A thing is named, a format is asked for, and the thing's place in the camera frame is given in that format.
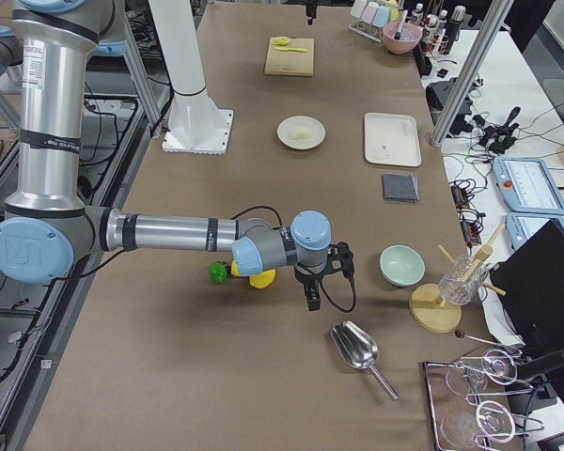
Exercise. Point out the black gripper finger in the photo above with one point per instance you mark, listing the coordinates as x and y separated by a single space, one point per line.
310 11

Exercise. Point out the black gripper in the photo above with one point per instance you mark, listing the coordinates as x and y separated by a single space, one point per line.
305 276

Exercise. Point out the cream rectangular tray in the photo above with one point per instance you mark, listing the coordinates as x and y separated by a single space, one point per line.
391 139

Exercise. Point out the black tray with glasses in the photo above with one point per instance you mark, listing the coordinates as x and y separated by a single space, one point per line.
468 402

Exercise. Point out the lemon slices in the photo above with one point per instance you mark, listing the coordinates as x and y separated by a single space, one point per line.
280 41

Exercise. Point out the white cup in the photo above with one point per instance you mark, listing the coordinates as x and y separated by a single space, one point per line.
357 8

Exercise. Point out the yellow lemon near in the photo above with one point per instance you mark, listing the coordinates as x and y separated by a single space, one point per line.
263 279

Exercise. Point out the yellow lemon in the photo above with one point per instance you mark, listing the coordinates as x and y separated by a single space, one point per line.
263 279
234 269

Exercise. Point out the yellow plastic knife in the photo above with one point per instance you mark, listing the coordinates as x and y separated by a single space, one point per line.
291 49

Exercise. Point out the wooden cutting board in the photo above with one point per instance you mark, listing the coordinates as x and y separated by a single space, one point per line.
291 63

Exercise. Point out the pink cup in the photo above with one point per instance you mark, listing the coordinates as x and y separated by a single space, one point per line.
369 12

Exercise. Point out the white cup rack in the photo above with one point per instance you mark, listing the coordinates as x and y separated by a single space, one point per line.
367 30

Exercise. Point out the blue cup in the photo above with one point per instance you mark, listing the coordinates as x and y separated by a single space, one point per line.
381 17

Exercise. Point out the metal scoop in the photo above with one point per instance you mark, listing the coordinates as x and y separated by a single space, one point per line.
360 351

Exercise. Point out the yellow lemon far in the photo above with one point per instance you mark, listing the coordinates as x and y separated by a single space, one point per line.
234 269

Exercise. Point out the yellow cup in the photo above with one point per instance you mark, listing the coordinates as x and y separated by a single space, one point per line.
392 5

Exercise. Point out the mint green bowl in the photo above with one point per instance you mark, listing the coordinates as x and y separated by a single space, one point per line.
401 265

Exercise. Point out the metal muddler stick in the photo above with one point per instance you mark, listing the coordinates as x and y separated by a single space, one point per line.
401 23

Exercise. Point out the green lime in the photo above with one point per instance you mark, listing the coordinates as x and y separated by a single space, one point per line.
218 272

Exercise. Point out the pink bowl with ice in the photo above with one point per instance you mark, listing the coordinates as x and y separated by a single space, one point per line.
410 35

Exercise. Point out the white round plate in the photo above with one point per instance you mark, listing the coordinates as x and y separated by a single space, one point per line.
316 132

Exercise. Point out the dark grey folded cloth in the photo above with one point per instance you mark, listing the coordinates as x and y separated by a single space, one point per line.
400 187

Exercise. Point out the clear glass cup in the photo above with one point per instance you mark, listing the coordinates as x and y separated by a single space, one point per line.
459 285

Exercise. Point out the blue teach pendant near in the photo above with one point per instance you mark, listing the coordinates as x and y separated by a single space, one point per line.
521 226

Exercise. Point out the blue teach pendant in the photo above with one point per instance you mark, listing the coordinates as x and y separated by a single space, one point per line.
527 186
521 226

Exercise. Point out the black monitor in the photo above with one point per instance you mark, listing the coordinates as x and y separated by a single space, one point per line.
533 278

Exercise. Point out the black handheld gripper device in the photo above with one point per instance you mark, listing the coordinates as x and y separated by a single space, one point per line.
498 139

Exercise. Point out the blue teach pendant far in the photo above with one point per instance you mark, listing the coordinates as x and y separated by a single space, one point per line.
527 186

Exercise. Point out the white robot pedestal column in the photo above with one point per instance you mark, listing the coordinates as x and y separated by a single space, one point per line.
195 123

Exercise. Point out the aluminium frame post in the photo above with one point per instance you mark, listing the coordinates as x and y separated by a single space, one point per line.
494 18

